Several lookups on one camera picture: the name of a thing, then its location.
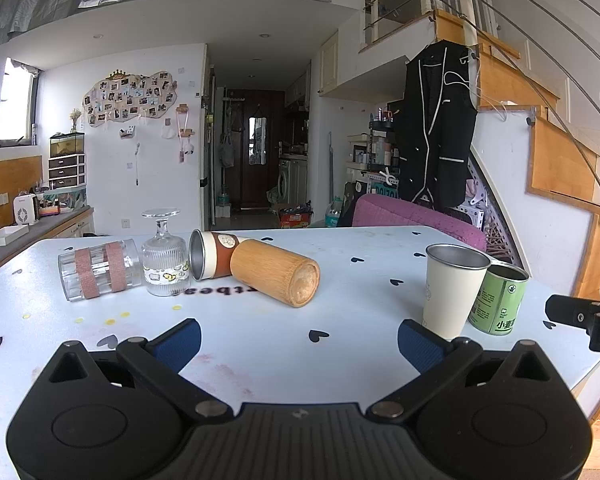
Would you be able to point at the bamboo cup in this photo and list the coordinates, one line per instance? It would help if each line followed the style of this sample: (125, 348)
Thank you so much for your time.
(275, 272)

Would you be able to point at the door mirror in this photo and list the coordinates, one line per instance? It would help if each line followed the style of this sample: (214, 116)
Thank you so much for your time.
(257, 140)

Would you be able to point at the black jacket white trim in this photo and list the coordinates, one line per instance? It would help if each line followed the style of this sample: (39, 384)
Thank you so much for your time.
(435, 125)

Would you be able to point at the wooden staircase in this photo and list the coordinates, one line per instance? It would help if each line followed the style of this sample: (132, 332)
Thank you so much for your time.
(555, 150)

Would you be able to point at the green tin cup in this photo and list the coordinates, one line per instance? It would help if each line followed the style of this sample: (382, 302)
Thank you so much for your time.
(500, 305)

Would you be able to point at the clear glass cup brown bands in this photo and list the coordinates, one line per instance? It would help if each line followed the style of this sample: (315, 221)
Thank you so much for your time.
(97, 270)

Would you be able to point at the kitchen counter cabinet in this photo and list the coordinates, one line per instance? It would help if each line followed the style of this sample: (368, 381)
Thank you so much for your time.
(40, 230)

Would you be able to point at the ribbed glass goblet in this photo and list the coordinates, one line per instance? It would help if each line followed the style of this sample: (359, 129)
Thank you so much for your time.
(164, 260)

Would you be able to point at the brown and white metal cup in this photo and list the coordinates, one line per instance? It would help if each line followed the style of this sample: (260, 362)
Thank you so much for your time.
(215, 257)

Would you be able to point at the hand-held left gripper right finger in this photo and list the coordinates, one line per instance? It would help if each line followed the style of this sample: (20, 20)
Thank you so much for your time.
(420, 345)

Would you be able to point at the window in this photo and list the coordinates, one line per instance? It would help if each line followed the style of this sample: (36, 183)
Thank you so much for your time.
(17, 105)

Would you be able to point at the large water bottle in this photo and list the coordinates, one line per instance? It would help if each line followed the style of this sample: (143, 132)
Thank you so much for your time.
(334, 215)

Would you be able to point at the storage rack with bottles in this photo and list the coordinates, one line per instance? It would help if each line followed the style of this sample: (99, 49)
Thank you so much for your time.
(382, 145)

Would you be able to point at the small drawer unit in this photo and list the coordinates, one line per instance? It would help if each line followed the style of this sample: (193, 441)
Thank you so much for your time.
(67, 172)

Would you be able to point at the pink upholstered chair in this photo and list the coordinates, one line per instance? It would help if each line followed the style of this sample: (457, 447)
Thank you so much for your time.
(410, 215)

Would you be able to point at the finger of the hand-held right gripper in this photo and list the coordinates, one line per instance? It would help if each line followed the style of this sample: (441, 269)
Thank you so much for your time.
(570, 310)

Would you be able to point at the cloud-shaped photo board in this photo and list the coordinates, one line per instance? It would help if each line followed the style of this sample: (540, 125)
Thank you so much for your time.
(130, 97)

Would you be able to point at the dark wooden door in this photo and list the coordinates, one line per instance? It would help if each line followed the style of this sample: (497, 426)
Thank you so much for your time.
(275, 160)

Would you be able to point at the white countertop appliance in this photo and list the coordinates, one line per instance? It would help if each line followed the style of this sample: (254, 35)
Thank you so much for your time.
(26, 210)

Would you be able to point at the white flat box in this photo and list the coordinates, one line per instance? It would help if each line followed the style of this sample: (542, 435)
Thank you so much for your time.
(5, 235)

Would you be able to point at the glass fish tank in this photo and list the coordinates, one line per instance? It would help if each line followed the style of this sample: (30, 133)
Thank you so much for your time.
(67, 145)

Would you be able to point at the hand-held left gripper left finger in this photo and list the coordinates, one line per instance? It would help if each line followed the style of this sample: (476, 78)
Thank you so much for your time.
(180, 342)

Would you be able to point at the red cardboard box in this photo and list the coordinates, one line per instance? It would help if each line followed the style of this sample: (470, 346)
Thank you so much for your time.
(296, 217)

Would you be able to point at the washing machine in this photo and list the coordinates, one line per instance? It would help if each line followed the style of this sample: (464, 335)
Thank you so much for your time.
(291, 180)

